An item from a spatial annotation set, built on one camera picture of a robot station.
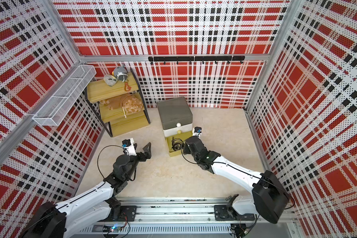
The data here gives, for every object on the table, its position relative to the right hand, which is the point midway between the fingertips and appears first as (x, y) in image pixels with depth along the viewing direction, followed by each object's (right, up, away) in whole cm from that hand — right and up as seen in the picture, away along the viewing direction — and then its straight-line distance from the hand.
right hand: (189, 141), depth 83 cm
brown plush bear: (-36, +22, +5) cm, 42 cm away
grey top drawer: (-9, +17, +7) cm, 21 cm away
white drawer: (-3, +7, +10) cm, 13 cm away
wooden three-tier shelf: (-53, +11, +29) cm, 61 cm away
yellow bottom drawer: (-4, +1, +17) cm, 17 cm away
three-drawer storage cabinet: (-9, +14, +5) cm, 18 cm away
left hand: (-25, -1, 0) cm, 25 cm away
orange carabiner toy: (-37, +31, +3) cm, 48 cm away
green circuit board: (-36, -40, -14) cm, 55 cm away
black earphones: (-8, 0, +19) cm, 20 cm away
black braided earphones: (-8, -4, +15) cm, 18 cm away
